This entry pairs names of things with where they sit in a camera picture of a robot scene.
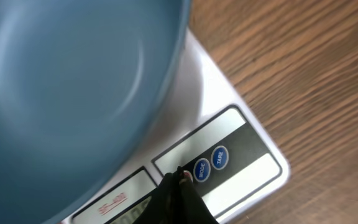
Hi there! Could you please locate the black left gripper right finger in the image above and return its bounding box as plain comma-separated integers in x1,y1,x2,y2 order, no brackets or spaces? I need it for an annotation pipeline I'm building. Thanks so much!
177,166,218,224

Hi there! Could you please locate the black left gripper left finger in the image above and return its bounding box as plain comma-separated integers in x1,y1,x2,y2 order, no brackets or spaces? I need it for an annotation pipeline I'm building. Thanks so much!
134,173,179,224

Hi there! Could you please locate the white digital kitchen scale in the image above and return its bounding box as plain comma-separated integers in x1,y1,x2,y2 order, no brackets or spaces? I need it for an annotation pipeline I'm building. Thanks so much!
65,32,290,223

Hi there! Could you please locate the teal plastic bowl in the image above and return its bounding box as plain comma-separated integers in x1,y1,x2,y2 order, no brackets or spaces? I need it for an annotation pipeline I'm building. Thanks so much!
0,0,191,223

